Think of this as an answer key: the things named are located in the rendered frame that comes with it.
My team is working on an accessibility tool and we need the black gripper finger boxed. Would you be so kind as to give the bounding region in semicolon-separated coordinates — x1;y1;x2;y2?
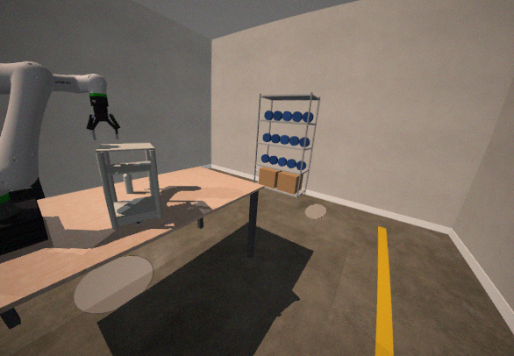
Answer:
101;114;120;139
87;115;99;140

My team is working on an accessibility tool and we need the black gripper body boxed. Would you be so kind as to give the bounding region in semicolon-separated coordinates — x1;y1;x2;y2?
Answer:
93;106;108;122

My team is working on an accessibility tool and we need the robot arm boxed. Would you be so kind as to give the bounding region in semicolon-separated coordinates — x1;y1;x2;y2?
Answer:
0;61;109;221

